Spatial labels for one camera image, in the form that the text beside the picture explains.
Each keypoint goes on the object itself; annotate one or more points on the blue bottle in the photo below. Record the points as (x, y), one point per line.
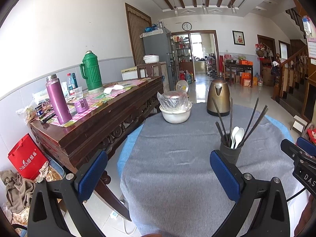
(75, 80)

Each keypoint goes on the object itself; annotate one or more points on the purple vacuum flask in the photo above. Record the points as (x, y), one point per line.
(59, 103)

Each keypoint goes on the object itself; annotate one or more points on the person's right forearm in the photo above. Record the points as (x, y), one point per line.
(308, 217)

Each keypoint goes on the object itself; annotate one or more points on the white plastic basin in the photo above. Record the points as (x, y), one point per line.
(175, 117)

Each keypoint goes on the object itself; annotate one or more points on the light blue table cover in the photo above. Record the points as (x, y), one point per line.
(128, 145)

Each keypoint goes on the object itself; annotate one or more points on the framed flower picture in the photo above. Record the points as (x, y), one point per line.
(238, 38)

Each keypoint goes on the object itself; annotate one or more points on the red plastic chair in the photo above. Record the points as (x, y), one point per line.
(312, 133)

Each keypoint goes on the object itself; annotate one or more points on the dark grey utensil holder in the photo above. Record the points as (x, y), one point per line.
(229, 153)

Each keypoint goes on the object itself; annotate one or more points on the plastic-wrapped metal pot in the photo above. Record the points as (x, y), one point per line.
(172, 98)

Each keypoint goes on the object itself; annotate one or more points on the purple plastic cup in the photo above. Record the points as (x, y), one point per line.
(81, 106)

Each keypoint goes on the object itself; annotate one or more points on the glass pendant lamp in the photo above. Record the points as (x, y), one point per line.
(175, 11)
(233, 9)
(204, 9)

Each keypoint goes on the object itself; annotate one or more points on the glass jar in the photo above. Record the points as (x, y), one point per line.
(160, 24)

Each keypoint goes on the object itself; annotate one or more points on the brown door curtain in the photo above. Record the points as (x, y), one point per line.
(137, 34)

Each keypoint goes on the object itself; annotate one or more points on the white step stool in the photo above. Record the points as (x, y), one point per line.
(300, 121)

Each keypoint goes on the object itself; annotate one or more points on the white chest appliance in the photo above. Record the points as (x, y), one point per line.
(129, 74)

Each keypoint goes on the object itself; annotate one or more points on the blue water jug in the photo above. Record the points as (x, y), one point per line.
(188, 77)

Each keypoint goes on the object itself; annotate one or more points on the pink wall calendar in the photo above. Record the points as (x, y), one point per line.
(312, 49)

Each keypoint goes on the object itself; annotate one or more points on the grey tablecloth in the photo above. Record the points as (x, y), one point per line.
(177, 177)

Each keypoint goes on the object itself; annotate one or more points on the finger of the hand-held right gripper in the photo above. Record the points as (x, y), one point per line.
(306, 145)
(290, 149)

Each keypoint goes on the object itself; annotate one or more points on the red paper bag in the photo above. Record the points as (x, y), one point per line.
(27, 160)

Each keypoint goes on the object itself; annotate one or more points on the flat orange gift box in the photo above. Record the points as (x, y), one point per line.
(245, 62)

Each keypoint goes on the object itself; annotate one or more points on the white plastic spoon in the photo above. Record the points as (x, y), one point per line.
(234, 134)
(240, 134)

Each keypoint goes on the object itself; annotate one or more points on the upright orange gift box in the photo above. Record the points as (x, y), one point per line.
(246, 80)

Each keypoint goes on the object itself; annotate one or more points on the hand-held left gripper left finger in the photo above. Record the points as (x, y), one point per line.
(92, 175)

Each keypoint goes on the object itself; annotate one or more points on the white rice cooker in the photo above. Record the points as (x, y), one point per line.
(151, 59)

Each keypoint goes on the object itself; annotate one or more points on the dark wooden side table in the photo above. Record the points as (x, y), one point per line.
(239, 66)

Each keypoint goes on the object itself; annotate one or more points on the grey refrigerator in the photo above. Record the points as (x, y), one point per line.
(155, 44)

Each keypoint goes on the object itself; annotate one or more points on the clear water jug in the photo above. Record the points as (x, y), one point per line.
(258, 80)

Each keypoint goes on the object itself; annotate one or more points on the grey-brown towel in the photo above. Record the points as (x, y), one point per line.
(17, 192)

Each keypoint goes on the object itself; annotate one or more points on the wooden chair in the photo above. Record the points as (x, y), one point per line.
(148, 65)

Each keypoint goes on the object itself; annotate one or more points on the clear plastic cup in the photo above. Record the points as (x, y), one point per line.
(78, 93)

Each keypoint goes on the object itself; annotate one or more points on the white crumpled cloth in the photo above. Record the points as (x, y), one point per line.
(113, 88)

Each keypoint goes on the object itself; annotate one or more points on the pink checkered sideboard cover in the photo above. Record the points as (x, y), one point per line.
(98, 98)

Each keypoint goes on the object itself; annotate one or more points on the round electric heater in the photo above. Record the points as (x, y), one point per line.
(182, 87)

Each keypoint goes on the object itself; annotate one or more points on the bundle of dark chopsticks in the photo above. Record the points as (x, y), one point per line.
(231, 118)

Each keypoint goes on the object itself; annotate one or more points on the white power strip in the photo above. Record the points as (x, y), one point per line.
(114, 214)

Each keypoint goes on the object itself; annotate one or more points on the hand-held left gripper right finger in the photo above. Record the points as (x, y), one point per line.
(224, 175)

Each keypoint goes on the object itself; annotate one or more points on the green thermos jug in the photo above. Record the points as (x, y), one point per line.
(92, 74)

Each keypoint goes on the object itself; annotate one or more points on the crumpled clear plastic bag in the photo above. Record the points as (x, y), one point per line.
(26, 113)

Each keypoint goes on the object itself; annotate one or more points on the bronze electric kettle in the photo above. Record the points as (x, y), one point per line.
(218, 98)

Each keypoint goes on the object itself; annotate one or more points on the round wall clock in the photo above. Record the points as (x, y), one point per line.
(187, 26)

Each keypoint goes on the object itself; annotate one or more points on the glass shelf of bottles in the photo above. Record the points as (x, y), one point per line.
(182, 49)

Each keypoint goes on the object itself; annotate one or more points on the carved dark wooden sideboard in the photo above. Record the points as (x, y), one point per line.
(98, 130)

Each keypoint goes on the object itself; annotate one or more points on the clear bottle with red cap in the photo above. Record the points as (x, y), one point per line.
(70, 85)

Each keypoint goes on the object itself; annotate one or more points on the wooden staircase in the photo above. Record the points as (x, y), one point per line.
(293, 96)

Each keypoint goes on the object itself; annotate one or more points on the basin of brown grain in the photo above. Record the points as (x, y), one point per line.
(55, 175)

